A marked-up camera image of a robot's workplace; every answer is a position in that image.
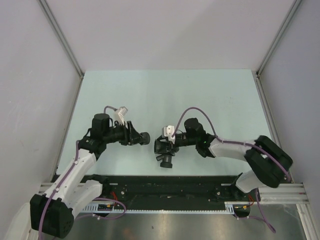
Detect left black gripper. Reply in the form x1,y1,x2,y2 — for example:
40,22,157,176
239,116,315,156
103,120,146,146

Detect black pipe tee fitting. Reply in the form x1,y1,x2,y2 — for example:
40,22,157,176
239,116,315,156
153,140,175,169

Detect black threaded coupling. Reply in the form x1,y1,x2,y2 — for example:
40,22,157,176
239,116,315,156
139,132,151,146

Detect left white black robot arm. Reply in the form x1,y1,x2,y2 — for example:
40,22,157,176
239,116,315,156
29,113,150,240

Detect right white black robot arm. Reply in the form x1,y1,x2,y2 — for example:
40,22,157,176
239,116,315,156
154,118,293,201

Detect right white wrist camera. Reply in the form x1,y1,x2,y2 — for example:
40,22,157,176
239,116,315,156
161,125,176,144

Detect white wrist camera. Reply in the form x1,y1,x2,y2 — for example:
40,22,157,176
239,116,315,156
161,125,176,144
113,106,128,125

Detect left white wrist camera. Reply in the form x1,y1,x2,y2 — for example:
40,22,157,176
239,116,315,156
113,106,128,125

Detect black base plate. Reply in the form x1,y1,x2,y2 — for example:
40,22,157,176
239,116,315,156
80,174,261,211

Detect white slotted cable duct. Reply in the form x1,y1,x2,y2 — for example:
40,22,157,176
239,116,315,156
82,202,261,215

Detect aluminium frame rail left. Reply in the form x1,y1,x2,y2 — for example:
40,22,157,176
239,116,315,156
24,72,86,240

